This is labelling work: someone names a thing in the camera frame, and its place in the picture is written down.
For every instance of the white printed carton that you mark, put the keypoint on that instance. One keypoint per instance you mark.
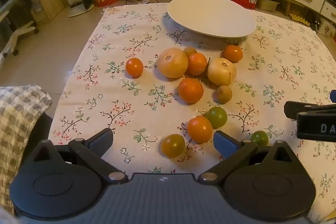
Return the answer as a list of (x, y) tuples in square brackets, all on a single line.
[(325, 28)]

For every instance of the orange tangerine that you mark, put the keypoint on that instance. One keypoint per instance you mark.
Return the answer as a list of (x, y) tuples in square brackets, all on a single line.
[(190, 90), (200, 129)]

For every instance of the white ribbed plate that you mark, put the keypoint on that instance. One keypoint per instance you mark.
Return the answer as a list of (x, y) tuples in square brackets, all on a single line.
[(211, 16)]

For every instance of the orange tomato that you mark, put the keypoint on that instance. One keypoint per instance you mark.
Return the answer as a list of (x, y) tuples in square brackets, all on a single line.
[(134, 67), (233, 53), (197, 64)]

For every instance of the yellow egg cartons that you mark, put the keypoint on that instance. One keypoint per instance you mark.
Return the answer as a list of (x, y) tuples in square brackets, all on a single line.
[(299, 18)]

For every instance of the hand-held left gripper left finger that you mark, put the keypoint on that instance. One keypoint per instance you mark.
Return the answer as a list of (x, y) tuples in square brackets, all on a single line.
[(101, 138)]

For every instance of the clear storage box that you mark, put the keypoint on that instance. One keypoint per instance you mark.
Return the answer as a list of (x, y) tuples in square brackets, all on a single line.
[(267, 5)]

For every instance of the white office chair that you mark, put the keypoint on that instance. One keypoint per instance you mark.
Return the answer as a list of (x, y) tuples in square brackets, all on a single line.
[(15, 37)]

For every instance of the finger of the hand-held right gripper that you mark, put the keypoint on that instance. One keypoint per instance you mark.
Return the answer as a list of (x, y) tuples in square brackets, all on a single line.
[(333, 96), (294, 109)]

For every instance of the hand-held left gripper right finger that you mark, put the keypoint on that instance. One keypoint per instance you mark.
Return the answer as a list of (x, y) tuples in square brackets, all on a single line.
[(225, 144)]

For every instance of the small white floor device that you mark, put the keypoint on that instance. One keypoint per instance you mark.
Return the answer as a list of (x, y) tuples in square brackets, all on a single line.
[(144, 1)]

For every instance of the checked grey cushion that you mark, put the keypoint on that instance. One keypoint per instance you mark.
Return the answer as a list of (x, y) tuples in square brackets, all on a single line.
[(15, 119)]

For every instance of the floral tablecloth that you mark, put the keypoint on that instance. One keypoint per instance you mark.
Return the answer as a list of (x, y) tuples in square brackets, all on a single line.
[(131, 108)]

